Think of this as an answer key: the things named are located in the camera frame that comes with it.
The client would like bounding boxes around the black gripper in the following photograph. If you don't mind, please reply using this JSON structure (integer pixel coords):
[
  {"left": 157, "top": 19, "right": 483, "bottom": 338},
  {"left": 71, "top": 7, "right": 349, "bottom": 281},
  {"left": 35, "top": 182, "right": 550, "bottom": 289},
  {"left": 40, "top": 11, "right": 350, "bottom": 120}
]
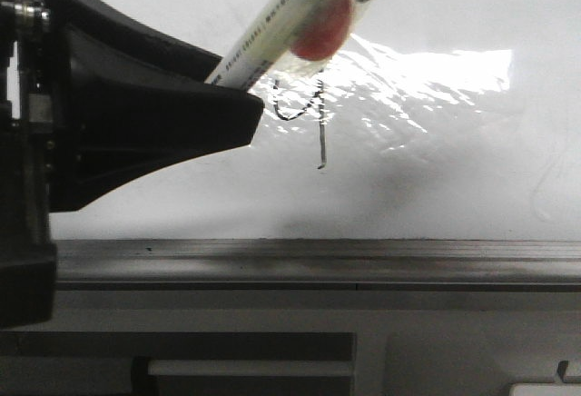
[{"left": 1, "top": 0, "right": 264, "bottom": 328}]

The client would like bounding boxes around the white whiteboard marker black cap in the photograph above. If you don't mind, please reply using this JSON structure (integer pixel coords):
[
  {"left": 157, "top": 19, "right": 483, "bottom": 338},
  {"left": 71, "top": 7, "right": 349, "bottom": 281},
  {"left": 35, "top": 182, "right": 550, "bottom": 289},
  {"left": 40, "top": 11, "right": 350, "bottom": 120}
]
[{"left": 206, "top": 0, "right": 371, "bottom": 91}]

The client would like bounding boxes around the red round magnet taped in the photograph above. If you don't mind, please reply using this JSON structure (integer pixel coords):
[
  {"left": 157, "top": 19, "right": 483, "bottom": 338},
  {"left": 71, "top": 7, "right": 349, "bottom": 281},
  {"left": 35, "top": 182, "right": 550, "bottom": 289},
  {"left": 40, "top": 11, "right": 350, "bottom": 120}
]
[{"left": 290, "top": 0, "right": 354, "bottom": 62}]

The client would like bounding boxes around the white whiteboard with aluminium frame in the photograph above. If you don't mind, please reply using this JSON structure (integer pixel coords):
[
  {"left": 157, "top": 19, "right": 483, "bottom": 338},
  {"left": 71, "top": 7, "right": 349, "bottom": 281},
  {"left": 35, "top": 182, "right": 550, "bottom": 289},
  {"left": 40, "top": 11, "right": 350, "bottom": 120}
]
[{"left": 51, "top": 0, "right": 580, "bottom": 287}]

